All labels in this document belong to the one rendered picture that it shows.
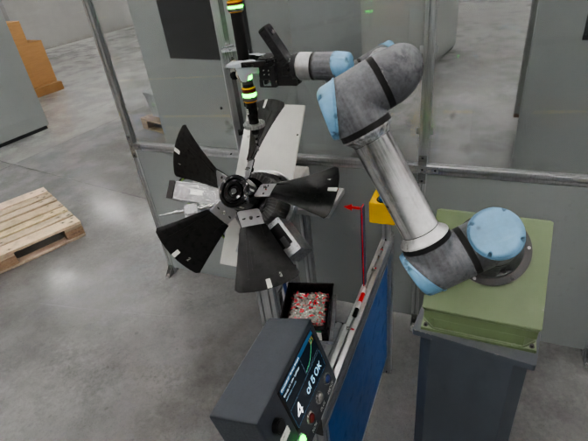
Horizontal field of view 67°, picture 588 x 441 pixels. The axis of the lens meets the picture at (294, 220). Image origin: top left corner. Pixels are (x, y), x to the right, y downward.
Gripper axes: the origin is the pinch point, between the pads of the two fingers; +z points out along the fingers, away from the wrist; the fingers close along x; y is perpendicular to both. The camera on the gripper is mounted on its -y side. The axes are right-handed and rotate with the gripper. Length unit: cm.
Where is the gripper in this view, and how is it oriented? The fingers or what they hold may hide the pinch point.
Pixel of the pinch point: (235, 59)
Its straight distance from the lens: 142.4
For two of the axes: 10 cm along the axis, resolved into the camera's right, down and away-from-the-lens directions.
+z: -9.2, -1.2, 3.8
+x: 3.8, -5.3, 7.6
